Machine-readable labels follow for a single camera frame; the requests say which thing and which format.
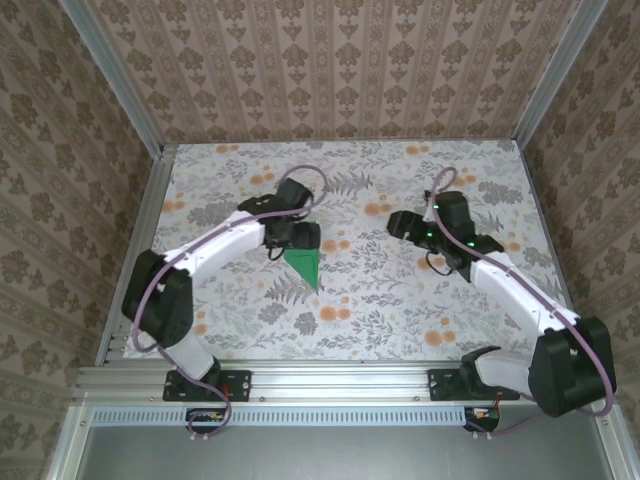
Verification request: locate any aluminium table side rail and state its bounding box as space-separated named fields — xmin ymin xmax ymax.
xmin=513 ymin=139 xmax=594 ymax=366
xmin=102 ymin=144 xmax=176 ymax=369

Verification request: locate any black cable connector box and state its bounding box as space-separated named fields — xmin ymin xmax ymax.
xmin=463 ymin=407 xmax=501 ymax=433
xmin=185 ymin=407 xmax=234 ymax=434

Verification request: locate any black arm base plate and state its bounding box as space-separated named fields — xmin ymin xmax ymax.
xmin=428 ymin=368 xmax=521 ymax=403
xmin=163 ymin=368 xmax=252 ymax=403

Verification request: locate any aluminium front frame rail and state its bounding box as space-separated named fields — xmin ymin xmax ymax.
xmin=74 ymin=363 xmax=619 ymax=404

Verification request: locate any aluminium lower frame bar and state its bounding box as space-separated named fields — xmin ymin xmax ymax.
xmin=45 ymin=403 xmax=96 ymax=480
xmin=589 ymin=403 xmax=632 ymax=480

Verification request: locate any white slotted cable duct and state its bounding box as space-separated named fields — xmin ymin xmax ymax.
xmin=92 ymin=405 xmax=476 ymax=428

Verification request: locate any grey metal sheet panel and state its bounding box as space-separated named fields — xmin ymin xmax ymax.
xmin=74 ymin=426 xmax=609 ymax=480

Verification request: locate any aluminium frame corner post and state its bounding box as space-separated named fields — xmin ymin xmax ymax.
xmin=512 ymin=0 xmax=609 ymax=146
xmin=63 ymin=0 xmax=169 ymax=159

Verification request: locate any green square paper sheet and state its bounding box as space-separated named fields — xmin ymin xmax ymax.
xmin=283 ymin=247 xmax=322 ymax=294

